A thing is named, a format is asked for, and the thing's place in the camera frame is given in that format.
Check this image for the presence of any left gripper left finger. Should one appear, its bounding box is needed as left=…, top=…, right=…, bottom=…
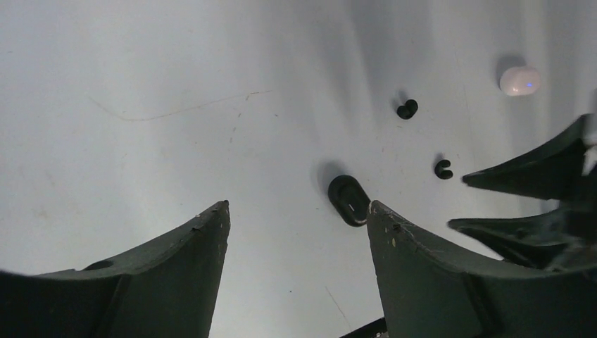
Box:
left=1, top=201, right=230, bottom=337

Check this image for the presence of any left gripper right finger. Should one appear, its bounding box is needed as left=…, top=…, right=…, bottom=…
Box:
left=367, top=201, right=596, bottom=337

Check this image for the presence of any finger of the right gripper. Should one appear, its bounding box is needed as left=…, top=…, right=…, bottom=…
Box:
left=448, top=208, right=596, bottom=271
left=462, top=114, right=592, bottom=200

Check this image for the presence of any white earbud charging case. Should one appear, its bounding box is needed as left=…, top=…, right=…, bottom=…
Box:
left=499, top=65, right=541, bottom=96

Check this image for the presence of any black earbud charging case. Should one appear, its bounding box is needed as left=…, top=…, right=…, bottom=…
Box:
left=327, top=175, right=371, bottom=227

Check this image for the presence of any black earbud upper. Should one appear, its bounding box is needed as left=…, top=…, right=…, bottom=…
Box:
left=434, top=159, right=453, bottom=180

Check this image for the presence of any black earbud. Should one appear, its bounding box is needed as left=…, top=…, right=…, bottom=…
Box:
left=396, top=99, right=419, bottom=120
left=434, top=159, right=453, bottom=180

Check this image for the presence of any black earbud lower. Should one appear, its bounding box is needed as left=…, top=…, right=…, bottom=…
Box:
left=396, top=99, right=419, bottom=120

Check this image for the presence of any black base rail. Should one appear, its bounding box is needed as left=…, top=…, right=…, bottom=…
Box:
left=341, top=318, right=389, bottom=338

